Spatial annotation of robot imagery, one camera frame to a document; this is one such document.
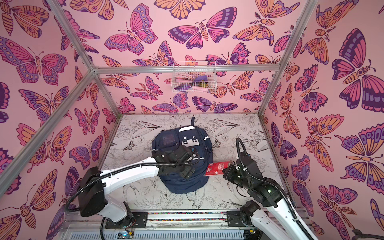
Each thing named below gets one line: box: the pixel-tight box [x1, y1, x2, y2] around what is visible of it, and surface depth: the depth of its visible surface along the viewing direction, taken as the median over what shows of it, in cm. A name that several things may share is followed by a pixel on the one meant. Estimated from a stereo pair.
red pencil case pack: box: [205, 161, 233, 176], surface depth 76 cm
